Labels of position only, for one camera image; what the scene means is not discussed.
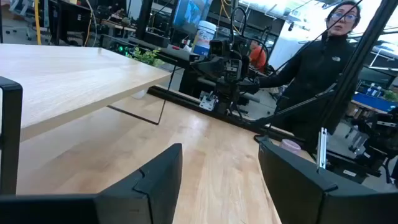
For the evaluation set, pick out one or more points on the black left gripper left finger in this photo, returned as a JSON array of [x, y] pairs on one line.
[[149, 199]]

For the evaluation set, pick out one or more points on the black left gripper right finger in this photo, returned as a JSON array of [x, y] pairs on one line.
[[298, 193]]

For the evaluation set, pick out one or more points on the pink candle tin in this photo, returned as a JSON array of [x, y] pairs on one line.
[[290, 146]]

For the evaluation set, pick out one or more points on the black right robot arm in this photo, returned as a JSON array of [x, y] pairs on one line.
[[228, 88]]

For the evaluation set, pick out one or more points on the person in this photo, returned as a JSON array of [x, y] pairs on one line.
[[257, 57], [314, 77]]

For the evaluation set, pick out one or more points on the white jar with blue label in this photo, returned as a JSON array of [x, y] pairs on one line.
[[203, 39]]

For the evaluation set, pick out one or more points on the aluminium extrusion bar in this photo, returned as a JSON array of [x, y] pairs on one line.
[[321, 149]]

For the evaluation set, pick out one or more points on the computer desk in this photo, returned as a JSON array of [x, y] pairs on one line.
[[178, 54]]

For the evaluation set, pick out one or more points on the computer monitor with blue screen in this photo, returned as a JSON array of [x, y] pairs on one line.
[[189, 14]]

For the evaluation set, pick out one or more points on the green plant in white pot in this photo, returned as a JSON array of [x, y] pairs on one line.
[[146, 57]]

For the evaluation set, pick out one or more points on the blue table top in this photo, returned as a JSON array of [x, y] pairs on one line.
[[373, 102]]

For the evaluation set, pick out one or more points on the wooden shelf with black legs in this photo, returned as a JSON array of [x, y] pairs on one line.
[[62, 81]]

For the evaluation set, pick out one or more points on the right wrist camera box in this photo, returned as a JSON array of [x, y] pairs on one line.
[[220, 48]]

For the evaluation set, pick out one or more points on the silver metal bracket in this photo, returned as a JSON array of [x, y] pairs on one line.
[[207, 102]]

